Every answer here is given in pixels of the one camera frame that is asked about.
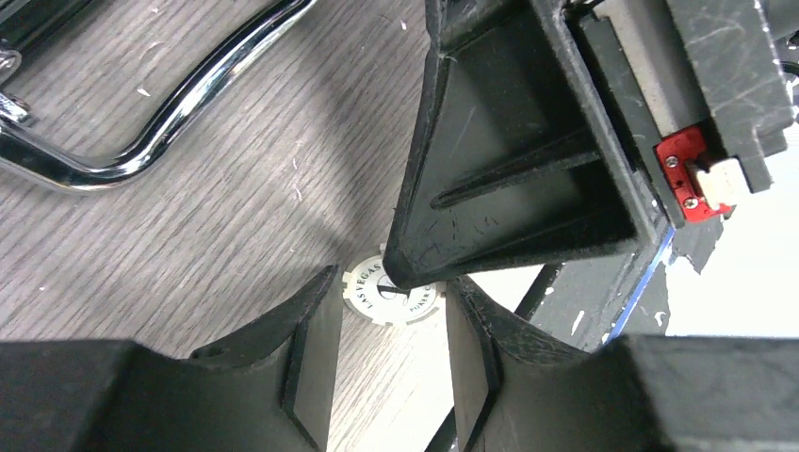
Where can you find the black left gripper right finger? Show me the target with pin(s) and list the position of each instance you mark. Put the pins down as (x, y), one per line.
(517, 388)

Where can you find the white 1 chip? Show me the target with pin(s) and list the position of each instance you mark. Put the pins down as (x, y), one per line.
(370, 294)

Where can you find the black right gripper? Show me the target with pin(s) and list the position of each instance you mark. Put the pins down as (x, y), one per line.
(691, 96)

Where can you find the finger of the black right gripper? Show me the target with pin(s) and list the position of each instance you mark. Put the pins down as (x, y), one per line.
(520, 155)

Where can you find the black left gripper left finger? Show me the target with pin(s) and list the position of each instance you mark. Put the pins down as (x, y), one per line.
(268, 386)

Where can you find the black aluminium poker case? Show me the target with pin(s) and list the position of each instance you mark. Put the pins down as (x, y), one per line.
(179, 87)

